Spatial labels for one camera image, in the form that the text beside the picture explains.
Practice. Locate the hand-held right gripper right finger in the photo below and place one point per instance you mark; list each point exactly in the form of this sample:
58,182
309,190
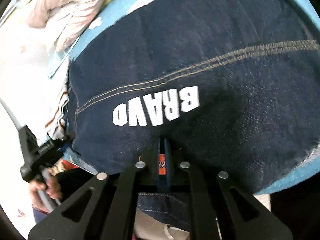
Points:
168,170

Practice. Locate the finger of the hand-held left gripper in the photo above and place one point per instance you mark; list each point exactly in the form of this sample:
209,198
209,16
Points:
56,146

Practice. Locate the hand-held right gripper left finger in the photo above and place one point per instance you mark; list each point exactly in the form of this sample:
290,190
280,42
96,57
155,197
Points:
159,180

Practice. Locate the dark denim jacket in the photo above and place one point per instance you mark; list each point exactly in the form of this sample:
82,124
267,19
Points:
200,42

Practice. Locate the person's left hand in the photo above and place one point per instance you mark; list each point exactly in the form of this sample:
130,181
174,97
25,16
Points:
53,185

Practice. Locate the grey striped garment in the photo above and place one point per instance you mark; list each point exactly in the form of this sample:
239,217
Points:
58,110

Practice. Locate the pink quilt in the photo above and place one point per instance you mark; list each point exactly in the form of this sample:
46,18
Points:
62,5

